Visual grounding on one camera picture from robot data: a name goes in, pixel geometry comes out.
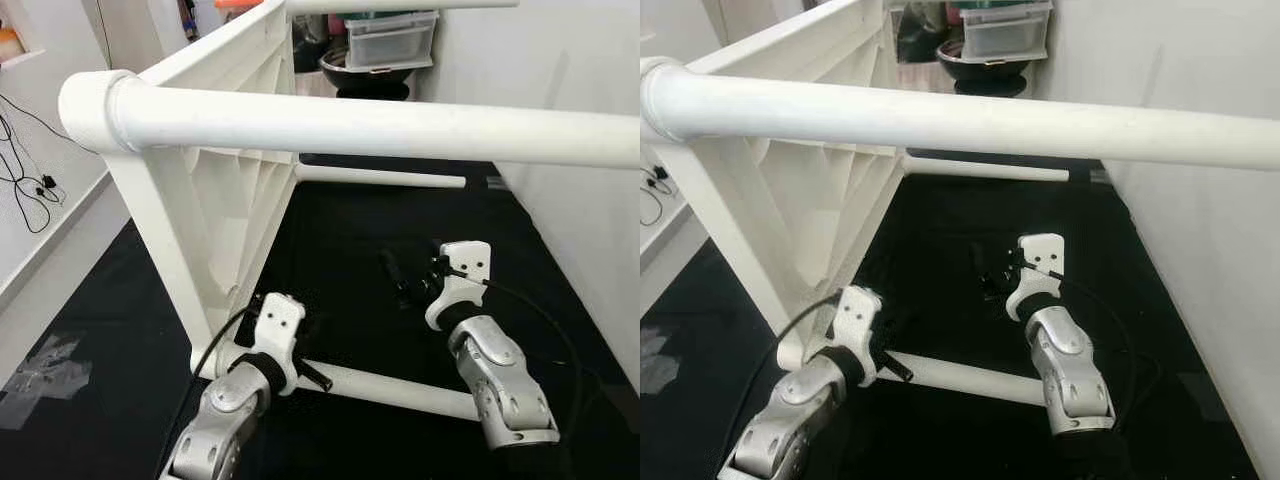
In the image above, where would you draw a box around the white plastic children table top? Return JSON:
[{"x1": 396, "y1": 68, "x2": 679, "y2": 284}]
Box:
[
  {"x1": 58, "y1": 0, "x2": 301, "y2": 381},
  {"x1": 640, "y1": 0, "x2": 906, "y2": 373}
]

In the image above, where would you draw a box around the black tablecloth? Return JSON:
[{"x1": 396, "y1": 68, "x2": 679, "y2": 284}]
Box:
[
  {"x1": 0, "y1": 155, "x2": 641, "y2": 480},
  {"x1": 640, "y1": 150, "x2": 1263, "y2": 480}
]

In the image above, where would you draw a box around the clear plastic storage box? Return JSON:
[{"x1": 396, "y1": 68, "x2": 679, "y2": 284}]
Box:
[
  {"x1": 345, "y1": 14, "x2": 441, "y2": 71},
  {"x1": 960, "y1": 8, "x2": 1054, "y2": 63}
]

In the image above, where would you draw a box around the black bag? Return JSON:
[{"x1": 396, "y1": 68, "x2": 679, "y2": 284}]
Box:
[
  {"x1": 895, "y1": 5, "x2": 947, "y2": 64},
  {"x1": 293, "y1": 15, "x2": 332, "y2": 74}
]

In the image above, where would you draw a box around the green plastic lid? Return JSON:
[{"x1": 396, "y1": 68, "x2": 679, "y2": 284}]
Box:
[
  {"x1": 345, "y1": 9, "x2": 441, "y2": 23},
  {"x1": 958, "y1": 0, "x2": 1054, "y2": 14}
]

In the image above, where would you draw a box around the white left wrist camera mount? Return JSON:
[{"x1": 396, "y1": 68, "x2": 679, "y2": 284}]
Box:
[
  {"x1": 825, "y1": 285, "x2": 884, "y2": 390},
  {"x1": 235, "y1": 293, "x2": 307, "y2": 397}
]

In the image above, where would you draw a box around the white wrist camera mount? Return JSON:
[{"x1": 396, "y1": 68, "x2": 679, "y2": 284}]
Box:
[
  {"x1": 235, "y1": 293, "x2": 307, "y2": 397},
  {"x1": 425, "y1": 240, "x2": 494, "y2": 333},
  {"x1": 1005, "y1": 233, "x2": 1067, "y2": 324},
  {"x1": 825, "y1": 285, "x2": 884, "y2": 390}
]

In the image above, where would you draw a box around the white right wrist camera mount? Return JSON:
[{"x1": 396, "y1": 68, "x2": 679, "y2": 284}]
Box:
[
  {"x1": 425, "y1": 240, "x2": 494, "y2": 333},
  {"x1": 1005, "y1": 233, "x2": 1067, "y2": 324}
]

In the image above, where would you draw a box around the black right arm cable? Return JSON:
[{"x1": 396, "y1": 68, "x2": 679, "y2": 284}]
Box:
[
  {"x1": 450, "y1": 270, "x2": 589, "y2": 401},
  {"x1": 1040, "y1": 268, "x2": 1166, "y2": 401}
]

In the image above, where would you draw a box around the looped black wall cable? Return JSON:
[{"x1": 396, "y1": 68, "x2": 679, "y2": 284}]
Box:
[
  {"x1": 640, "y1": 165, "x2": 677, "y2": 227},
  {"x1": 0, "y1": 95, "x2": 67, "y2": 236}
]

